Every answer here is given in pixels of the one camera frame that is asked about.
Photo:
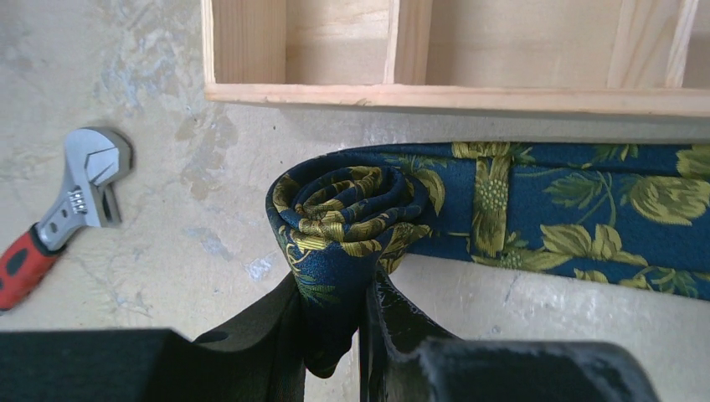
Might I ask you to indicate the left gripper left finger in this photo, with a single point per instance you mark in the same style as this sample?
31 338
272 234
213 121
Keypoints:
254 356

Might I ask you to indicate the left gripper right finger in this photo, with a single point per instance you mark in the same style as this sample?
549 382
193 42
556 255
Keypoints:
407 356

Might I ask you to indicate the blue floral tie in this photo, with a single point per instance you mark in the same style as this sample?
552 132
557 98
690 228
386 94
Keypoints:
623 214

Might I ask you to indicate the wooden compartment tray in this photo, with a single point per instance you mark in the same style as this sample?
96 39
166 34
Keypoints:
647 58

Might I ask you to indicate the red handled adjustable wrench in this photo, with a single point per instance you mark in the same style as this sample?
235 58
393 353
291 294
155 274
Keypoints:
94 158

